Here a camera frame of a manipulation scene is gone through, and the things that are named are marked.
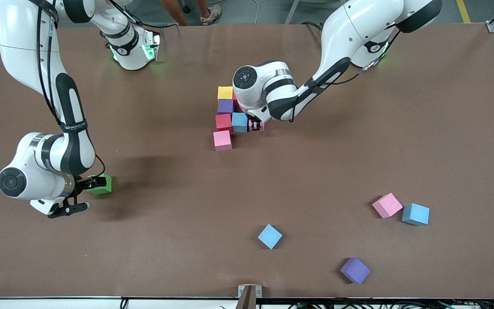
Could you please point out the purple foam block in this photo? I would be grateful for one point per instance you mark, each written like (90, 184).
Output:
(355, 270)
(225, 106)

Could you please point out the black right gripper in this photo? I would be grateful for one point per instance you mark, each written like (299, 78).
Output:
(81, 183)

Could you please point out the person leg with sneaker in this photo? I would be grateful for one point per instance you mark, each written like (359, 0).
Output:
(176, 10)
(212, 15)

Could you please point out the green foam block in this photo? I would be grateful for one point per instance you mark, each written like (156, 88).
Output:
(103, 191)

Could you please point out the brown table cover sheet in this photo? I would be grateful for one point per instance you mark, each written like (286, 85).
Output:
(230, 193)

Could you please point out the pink foam block with slit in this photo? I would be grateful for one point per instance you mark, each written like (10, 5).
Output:
(387, 205)

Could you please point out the red foam block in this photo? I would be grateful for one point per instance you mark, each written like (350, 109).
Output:
(235, 105)
(223, 122)

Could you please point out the yellow foam block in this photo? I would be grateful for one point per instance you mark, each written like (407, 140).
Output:
(225, 92)

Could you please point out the white stand leg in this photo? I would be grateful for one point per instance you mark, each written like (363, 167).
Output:
(293, 12)

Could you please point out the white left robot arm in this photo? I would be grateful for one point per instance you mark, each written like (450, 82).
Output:
(358, 25)

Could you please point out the blue foam block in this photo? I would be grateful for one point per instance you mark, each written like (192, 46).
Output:
(239, 122)
(269, 236)
(415, 214)

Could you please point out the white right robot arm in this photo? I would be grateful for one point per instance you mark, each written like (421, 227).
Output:
(19, 43)

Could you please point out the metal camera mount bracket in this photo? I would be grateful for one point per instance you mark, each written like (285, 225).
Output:
(259, 290)

